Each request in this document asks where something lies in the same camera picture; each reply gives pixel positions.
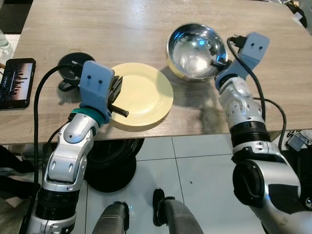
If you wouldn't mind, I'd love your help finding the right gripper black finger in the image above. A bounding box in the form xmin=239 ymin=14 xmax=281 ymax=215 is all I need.
xmin=209 ymin=47 xmax=226 ymax=67

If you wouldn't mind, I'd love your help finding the yellow ceramic plate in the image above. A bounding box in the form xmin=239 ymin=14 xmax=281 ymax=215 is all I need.
xmin=108 ymin=62 xmax=174 ymax=129

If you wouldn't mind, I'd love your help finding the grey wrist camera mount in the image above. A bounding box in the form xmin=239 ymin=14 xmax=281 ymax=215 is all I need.
xmin=225 ymin=33 xmax=270 ymax=78
xmin=78 ymin=60 xmax=116 ymax=117

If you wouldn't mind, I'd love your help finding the shiny steel bowl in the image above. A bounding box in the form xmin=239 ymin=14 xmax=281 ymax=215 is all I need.
xmin=166 ymin=23 xmax=229 ymax=82

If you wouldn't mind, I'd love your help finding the dark grey ceramic cup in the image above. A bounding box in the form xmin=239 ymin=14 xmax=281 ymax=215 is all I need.
xmin=58 ymin=52 xmax=96 ymax=92

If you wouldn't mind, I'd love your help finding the grey robot leg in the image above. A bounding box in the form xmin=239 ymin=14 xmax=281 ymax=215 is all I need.
xmin=153 ymin=189 xmax=203 ymax=234
xmin=92 ymin=201 xmax=131 ymax=234

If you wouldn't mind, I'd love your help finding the small grey power adapter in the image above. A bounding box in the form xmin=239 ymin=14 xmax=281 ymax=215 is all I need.
xmin=288 ymin=131 xmax=311 ymax=152

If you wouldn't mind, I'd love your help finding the black smartphone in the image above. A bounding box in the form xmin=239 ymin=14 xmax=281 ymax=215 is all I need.
xmin=0 ymin=58 xmax=37 ymax=110

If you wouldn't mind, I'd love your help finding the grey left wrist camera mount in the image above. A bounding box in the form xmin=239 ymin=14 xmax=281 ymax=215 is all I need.
xmin=78 ymin=60 xmax=116 ymax=117

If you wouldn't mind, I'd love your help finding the clear plastic bottle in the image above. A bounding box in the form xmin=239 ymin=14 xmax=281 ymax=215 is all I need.
xmin=0 ymin=30 xmax=12 ymax=57

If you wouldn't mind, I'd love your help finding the grey robot right leg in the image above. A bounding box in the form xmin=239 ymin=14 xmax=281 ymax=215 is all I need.
xmin=153 ymin=189 xmax=203 ymax=234

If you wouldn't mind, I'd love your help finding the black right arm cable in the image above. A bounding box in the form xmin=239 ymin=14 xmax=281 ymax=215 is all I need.
xmin=227 ymin=35 xmax=288 ymax=153

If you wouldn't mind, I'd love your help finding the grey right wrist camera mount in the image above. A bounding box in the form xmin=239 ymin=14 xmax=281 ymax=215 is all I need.
xmin=225 ymin=33 xmax=270 ymax=78

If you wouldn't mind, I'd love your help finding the grey robot left leg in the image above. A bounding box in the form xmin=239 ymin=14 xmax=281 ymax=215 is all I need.
xmin=92 ymin=201 xmax=131 ymax=234

